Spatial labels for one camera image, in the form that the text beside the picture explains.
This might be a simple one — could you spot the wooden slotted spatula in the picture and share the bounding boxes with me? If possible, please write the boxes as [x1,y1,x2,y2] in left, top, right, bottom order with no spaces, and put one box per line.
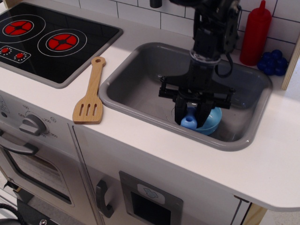
[72,57,106,124]

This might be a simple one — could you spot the light blue bowl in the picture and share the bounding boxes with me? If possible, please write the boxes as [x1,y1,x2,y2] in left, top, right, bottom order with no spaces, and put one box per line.
[194,107,222,135]

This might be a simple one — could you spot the grey dispenser panel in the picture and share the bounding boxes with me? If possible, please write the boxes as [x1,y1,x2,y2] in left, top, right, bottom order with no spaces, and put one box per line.
[119,171,183,225]

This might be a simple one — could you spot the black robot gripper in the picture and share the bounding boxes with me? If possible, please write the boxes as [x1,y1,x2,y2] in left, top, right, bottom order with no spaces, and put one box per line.
[159,55,235,128]

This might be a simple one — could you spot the grey oven knob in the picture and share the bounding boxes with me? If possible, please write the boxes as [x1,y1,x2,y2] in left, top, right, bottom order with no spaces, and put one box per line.
[19,114,47,136]

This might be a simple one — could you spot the blue toy grapes bunch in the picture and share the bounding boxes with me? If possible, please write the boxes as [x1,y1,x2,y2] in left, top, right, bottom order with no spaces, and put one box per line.
[257,49,288,76]

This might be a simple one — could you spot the toy oven door window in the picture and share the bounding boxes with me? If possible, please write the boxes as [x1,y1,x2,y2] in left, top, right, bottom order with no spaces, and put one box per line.
[0,147,72,205]

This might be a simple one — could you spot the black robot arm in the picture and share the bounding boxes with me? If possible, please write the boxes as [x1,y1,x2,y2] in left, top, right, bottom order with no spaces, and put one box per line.
[159,0,241,127]

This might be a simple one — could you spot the black cable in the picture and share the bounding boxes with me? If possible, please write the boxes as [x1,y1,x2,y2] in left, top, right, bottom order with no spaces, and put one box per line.
[0,203,26,225]

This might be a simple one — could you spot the grey oven door handle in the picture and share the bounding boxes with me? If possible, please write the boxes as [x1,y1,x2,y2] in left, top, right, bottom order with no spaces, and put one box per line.
[0,130,38,156]

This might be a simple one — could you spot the grey toy sink basin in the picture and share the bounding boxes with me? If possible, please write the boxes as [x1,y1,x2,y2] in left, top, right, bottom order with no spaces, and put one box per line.
[98,43,272,151]

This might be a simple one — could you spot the grey cabinet door handle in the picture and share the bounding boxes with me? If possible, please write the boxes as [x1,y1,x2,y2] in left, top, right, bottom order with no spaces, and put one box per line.
[96,180,114,218]

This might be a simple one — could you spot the wooden side post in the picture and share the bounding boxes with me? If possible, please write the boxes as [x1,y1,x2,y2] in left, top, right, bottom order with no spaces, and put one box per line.
[281,35,300,90]

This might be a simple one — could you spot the red ketchup bottle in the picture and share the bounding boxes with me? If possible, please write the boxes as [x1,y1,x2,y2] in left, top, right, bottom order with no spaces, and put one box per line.
[240,0,272,66]

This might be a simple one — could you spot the black toy stove top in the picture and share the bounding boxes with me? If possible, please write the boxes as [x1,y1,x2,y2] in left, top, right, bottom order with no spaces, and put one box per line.
[0,3,123,89]

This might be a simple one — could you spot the blue handled grey spoon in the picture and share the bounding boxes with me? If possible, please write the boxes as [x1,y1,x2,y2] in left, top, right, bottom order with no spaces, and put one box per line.
[180,107,197,130]

